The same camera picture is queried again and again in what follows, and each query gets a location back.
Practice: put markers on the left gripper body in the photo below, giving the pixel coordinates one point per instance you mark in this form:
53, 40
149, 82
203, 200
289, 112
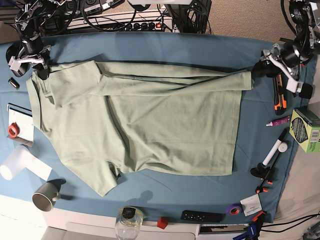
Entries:
289, 55

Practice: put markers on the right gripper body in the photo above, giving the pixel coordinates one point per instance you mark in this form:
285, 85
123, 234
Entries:
32, 54

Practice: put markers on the light green T-shirt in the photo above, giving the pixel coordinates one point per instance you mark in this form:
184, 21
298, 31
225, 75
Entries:
107, 118

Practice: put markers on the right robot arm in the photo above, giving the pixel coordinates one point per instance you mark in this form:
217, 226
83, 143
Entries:
30, 19

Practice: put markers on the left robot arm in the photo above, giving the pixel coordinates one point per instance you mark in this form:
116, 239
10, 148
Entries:
302, 17

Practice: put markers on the blue table cloth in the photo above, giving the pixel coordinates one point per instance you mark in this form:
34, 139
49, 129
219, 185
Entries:
159, 194

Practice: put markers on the black computer mouse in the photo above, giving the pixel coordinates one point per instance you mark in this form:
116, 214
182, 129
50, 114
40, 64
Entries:
18, 69

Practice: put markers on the small silver black lighter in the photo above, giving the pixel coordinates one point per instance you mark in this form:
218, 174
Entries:
14, 83

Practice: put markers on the orange black utility knife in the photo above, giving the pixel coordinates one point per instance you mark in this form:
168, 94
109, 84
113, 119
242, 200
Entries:
280, 99

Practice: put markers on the black square box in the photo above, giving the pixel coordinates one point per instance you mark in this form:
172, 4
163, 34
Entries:
306, 91

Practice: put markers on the purple glue tube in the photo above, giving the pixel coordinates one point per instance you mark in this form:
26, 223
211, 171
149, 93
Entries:
279, 121

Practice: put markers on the white notepad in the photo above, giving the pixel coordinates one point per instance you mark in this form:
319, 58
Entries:
23, 118

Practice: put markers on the red tape roll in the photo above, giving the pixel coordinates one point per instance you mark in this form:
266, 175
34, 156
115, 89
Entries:
13, 130

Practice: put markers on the green cardboard box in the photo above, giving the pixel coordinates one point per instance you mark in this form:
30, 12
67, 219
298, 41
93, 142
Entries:
305, 129

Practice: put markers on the white black marker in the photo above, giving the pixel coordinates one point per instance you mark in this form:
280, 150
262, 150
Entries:
274, 148

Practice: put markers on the white round cap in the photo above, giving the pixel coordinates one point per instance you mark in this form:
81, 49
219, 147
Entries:
282, 147

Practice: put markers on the black orange bar clamp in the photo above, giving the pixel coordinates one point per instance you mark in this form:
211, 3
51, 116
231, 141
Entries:
265, 173

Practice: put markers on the black power strip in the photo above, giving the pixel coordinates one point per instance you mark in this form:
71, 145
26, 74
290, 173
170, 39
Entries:
138, 26

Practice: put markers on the grey ceramic mug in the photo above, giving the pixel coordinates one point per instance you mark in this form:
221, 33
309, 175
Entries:
46, 196

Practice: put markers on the white paper card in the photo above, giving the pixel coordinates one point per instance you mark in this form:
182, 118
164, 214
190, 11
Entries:
251, 205

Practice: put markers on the purple tape roll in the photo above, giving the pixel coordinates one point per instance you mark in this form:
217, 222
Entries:
234, 209

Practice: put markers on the blue orange spring clamp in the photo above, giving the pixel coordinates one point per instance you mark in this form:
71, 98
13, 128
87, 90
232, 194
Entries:
254, 228

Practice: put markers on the black remote control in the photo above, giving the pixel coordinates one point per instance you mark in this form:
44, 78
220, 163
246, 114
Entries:
199, 216

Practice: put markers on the clear glass jar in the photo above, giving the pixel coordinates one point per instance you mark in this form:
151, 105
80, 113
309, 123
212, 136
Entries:
128, 223

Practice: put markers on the red cube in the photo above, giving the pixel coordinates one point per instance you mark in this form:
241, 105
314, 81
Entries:
162, 223

